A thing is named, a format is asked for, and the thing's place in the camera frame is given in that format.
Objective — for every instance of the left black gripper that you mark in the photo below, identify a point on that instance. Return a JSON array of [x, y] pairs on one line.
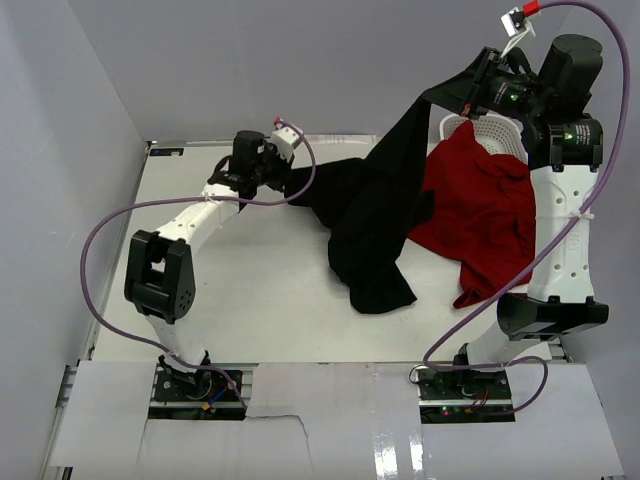
[[269, 151]]

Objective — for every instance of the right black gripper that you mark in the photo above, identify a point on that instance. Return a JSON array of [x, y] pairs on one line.
[[490, 67]]

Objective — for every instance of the black t shirt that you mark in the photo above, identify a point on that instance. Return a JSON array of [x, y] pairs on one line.
[[370, 204]]

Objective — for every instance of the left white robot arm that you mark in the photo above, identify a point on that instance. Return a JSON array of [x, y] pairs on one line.
[[160, 280]]

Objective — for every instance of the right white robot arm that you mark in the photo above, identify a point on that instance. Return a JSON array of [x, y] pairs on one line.
[[564, 147]]

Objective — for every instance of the white plastic basket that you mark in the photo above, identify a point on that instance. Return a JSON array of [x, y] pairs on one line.
[[497, 134]]

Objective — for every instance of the small label sticker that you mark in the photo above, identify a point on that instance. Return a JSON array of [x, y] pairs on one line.
[[166, 152]]

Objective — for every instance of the red t shirt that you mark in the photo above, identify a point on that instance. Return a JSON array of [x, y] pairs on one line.
[[480, 211]]

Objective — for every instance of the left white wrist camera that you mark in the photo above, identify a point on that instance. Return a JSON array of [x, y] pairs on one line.
[[285, 139]]

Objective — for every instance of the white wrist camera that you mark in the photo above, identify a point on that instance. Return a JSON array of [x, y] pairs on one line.
[[517, 24], [285, 139]]

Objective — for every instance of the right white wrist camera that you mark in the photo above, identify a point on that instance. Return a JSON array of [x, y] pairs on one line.
[[517, 24]]

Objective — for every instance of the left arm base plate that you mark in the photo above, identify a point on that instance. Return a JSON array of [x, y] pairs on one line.
[[213, 400]]

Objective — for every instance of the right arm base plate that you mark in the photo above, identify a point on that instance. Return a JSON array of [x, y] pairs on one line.
[[462, 397]]

